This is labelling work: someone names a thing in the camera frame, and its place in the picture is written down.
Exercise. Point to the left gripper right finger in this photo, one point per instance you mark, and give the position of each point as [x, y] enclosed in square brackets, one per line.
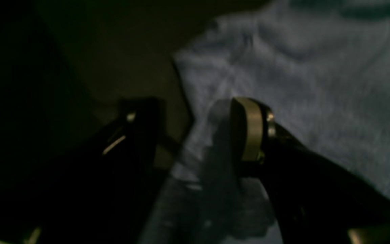
[316, 197]

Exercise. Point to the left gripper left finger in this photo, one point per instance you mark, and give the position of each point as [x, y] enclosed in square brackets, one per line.
[102, 192]

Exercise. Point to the blue-grey t-shirt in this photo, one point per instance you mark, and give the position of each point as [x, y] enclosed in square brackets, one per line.
[323, 66]

